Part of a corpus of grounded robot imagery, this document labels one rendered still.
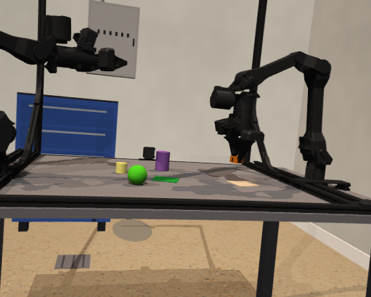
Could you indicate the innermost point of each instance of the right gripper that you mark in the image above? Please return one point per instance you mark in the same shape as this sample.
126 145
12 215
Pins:
87 60

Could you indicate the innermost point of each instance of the green ball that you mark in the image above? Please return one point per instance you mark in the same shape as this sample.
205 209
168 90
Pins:
137 174

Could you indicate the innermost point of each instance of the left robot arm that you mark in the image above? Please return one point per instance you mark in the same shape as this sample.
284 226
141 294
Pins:
316 75

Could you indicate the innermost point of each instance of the yellow cylinder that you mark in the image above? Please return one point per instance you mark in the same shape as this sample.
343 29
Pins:
121 167

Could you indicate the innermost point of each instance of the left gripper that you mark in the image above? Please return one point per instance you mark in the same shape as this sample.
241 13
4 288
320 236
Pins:
248 136

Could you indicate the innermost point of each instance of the purple cylinder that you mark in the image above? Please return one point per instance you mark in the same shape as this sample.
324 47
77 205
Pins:
162 161

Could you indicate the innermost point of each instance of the green rectangle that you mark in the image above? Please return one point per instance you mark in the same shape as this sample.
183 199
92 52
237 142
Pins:
165 179

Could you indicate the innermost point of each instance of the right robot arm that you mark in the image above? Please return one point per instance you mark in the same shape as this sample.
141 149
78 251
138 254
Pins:
57 30

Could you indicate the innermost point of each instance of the orange block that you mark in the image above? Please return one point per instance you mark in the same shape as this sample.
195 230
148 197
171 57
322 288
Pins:
234 159

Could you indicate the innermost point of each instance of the beige flat square pad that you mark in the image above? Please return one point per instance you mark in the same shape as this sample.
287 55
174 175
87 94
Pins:
242 183

